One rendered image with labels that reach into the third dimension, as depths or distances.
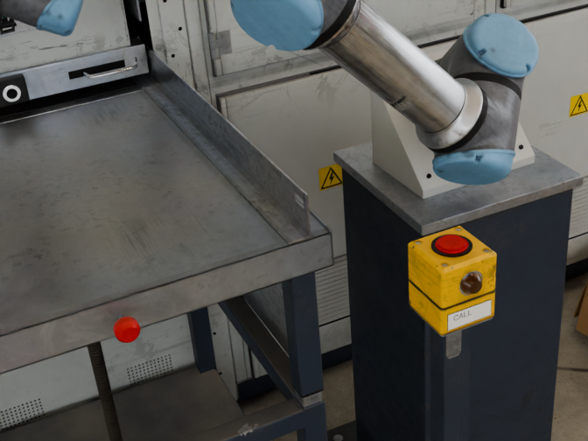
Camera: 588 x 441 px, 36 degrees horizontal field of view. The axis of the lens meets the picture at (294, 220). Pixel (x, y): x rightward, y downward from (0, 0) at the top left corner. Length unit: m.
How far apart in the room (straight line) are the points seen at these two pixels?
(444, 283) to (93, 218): 0.55
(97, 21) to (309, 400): 0.83
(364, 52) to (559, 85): 1.20
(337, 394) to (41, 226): 1.10
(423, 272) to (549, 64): 1.25
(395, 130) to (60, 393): 0.99
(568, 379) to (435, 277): 1.28
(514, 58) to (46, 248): 0.74
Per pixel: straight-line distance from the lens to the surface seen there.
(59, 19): 1.35
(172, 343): 2.12
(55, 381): 2.09
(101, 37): 1.82
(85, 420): 2.07
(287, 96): 1.93
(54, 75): 1.81
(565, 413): 2.26
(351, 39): 1.18
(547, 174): 1.62
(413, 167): 1.54
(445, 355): 1.20
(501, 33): 1.44
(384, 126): 1.59
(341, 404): 2.25
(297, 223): 1.28
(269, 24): 1.13
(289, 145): 1.97
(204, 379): 2.10
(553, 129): 2.38
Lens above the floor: 1.50
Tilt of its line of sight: 30 degrees down
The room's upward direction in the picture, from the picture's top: 5 degrees counter-clockwise
